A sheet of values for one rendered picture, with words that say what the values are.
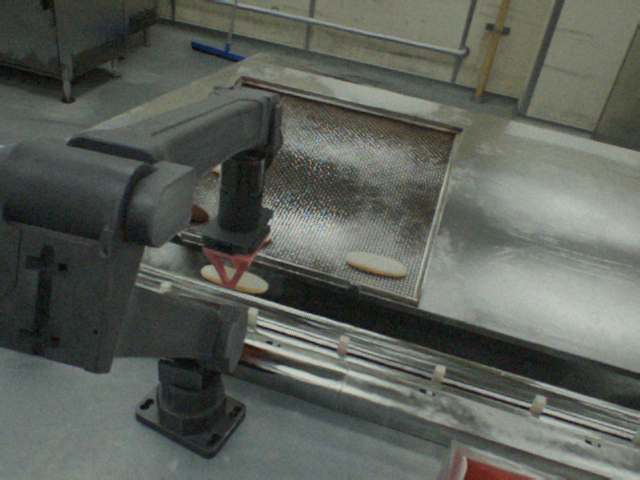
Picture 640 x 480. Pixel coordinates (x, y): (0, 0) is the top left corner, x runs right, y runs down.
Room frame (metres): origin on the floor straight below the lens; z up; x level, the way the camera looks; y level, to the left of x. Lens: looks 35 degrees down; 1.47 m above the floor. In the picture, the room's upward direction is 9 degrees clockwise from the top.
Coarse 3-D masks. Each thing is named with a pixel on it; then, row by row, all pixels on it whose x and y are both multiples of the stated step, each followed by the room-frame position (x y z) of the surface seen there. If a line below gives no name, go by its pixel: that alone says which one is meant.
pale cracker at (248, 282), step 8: (208, 272) 0.66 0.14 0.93; (216, 272) 0.66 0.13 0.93; (232, 272) 0.67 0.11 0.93; (248, 272) 0.68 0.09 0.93; (216, 280) 0.65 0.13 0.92; (240, 280) 0.65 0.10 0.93; (248, 280) 0.66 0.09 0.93; (256, 280) 0.66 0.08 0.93; (240, 288) 0.64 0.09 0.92; (248, 288) 0.64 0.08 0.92; (256, 288) 0.65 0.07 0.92; (264, 288) 0.65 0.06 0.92
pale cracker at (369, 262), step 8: (352, 256) 0.79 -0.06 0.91; (360, 256) 0.79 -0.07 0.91; (368, 256) 0.79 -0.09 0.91; (376, 256) 0.79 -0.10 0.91; (352, 264) 0.77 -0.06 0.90; (360, 264) 0.77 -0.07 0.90; (368, 264) 0.77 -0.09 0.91; (376, 264) 0.77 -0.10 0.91; (384, 264) 0.77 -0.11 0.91; (392, 264) 0.78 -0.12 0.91; (400, 264) 0.78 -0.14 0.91; (376, 272) 0.76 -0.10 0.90; (384, 272) 0.76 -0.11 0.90; (392, 272) 0.76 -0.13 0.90; (400, 272) 0.77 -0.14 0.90
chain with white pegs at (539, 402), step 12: (168, 288) 0.68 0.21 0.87; (252, 312) 0.66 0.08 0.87; (252, 324) 0.65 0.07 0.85; (288, 336) 0.65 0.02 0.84; (336, 348) 0.64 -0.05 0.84; (372, 360) 0.63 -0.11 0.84; (408, 372) 0.62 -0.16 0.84; (444, 384) 0.61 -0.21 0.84; (480, 396) 0.59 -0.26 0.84; (492, 396) 0.59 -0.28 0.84; (540, 396) 0.58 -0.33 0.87; (528, 408) 0.58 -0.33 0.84; (540, 408) 0.57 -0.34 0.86; (564, 420) 0.57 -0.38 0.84; (600, 432) 0.56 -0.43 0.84; (636, 432) 0.55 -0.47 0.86
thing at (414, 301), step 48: (288, 144) 1.07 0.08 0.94; (384, 144) 1.11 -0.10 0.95; (432, 144) 1.14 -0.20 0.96; (288, 192) 0.93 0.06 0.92; (336, 192) 0.95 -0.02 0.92; (192, 240) 0.78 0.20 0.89; (288, 240) 0.81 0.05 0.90; (336, 240) 0.83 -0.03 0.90; (384, 240) 0.84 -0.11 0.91; (432, 240) 0.85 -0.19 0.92
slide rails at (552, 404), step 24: (192, 288) 0.71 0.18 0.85; (264, 312) 0.68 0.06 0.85; (312, 336) 0.65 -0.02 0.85; (336, 336) 0.66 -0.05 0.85; (360, 360) 0.62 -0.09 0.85; (408, 360) 0.63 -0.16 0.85; (432, 384) 0.59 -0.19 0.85; (480, 384) 0.61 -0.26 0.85; (504, 384) 0.61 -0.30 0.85; (504, 408) 0.57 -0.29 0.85; (552, 408) 0.58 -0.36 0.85; (576, 408) 0.59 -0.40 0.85; (624, 432) 0.56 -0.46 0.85
